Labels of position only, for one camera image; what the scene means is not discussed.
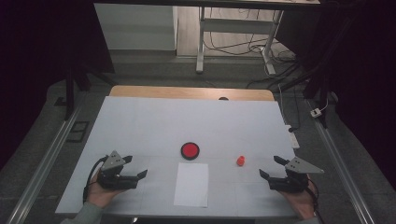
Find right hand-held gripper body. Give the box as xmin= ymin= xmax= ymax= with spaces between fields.
xmin=268 ymin=156 xmax=325 ymax=194

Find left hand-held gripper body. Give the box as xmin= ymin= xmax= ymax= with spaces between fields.
xmin=96 ymin=150 xmax=139 ymax=191

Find round red ink pad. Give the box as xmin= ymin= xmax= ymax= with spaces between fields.
xmin=180 ymin=142 xmax=201 ymax=161

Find person's left hand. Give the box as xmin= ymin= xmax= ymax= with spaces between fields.
xmin=86 ymin=169 xmax=126 ymax=209

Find person's right hand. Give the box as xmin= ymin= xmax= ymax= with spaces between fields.
xmin=279 ymin=175 xmax=318 ymax=220

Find white power strip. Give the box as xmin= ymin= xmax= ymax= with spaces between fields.
xmin=285 ymin=124 xmax=301 ymax=150

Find large white board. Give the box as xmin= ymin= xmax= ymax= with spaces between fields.
xmin=55 ymin=95 xmax=301 ymax=218

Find white paper sheet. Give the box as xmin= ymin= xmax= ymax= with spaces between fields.
xmin=173 ymin=162 xmax=209 ymax=208

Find black metal stand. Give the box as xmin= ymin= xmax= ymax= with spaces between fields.
xmin=63 ymin=65 xmax=118 ymax=122
xmin=279 ymin=60 xmax=332 ymax=129

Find dark curtain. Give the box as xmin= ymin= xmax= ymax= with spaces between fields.
xmin=0 ymin=0 xmax=116 ymax=171
xmin=276 ymin=0 xmax=396 ymax=190

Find white cabinet panel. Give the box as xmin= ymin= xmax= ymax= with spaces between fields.
xmin=93 ymin=3 xmax=178 ymax=51

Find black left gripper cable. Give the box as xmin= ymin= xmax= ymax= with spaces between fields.
xmin=82 ymin=156 xmax=109 ymax=204

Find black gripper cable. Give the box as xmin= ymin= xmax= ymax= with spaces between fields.
xmin=82 ymin=156 xmax=109 ymax=204
xmin=306 ymin=178 xmax=325 ymax=224

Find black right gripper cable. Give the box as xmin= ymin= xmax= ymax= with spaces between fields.
xmin=306 ymin=178 xmax=325 ymax=224

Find aluminium floor rail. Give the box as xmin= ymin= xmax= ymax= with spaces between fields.
xmin=5 ymin=105 xmax=82 ymax=224
xmin=305 ymin=98 xmax=376 ymax=224

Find black floor socket frame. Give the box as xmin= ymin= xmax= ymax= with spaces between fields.
xmin=66 ymin=120 xmax=91 ymax=144

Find black floor cables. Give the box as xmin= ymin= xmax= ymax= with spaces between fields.
xmin=204 ymin=7 xmax=301 ymax=90

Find desk with white frame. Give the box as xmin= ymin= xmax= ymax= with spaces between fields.
xmin=92 ymin=0 xmax=321 ymax=76

